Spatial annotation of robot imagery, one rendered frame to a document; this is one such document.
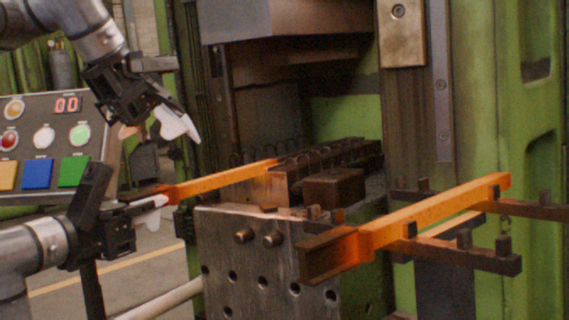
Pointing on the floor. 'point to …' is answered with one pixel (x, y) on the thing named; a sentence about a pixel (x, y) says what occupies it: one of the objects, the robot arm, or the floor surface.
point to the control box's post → (91, 291)
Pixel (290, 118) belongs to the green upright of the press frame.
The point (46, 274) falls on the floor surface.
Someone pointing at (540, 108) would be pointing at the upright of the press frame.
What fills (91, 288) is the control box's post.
